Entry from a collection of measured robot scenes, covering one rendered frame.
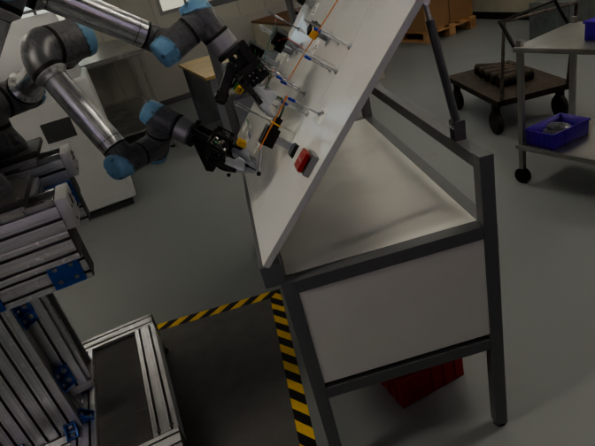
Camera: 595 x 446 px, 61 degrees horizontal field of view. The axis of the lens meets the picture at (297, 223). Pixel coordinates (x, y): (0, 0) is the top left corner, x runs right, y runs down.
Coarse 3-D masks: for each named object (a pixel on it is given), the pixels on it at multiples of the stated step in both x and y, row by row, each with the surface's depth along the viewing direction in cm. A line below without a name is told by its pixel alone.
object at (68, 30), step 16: (64, 32) 144; (80, 32) 147; (64, 48) 143; (80, 48) 148; (96, 48) 153; (16, 80) 168; (32, 80) 163; (16, 96) 170; (32, 96) 173; (16, 112) 175
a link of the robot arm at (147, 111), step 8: (144, 104) 144; (152, 104) 144; (160, 104) 145; (144, 112) 144; (152, 112) 144; (160, 112) 144; (168, 112) 144; (176, 112) 146; (144, 120) 145; (152, 120) 144; (160, 120) 144; (168, 120) 144; (176, 120) 144; (152, 128) 146; (160, 128) 145; (168, 128) 144; (160, 136) 148; (168, 136) 149
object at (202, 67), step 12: (192, 60) 574; (204, 60) 554; (192, 72) 507; (204, 72) 489; (192, 84) 575; (204, 84) 513; (216, 84) 467; (192, 96) 586; (204, 96) 539; (204, 108) 596; (216, 108) 502; (240, 108) 484; (204, 120) 601; (216, 120) 607; (228, 120) 484; (240, 120) 488
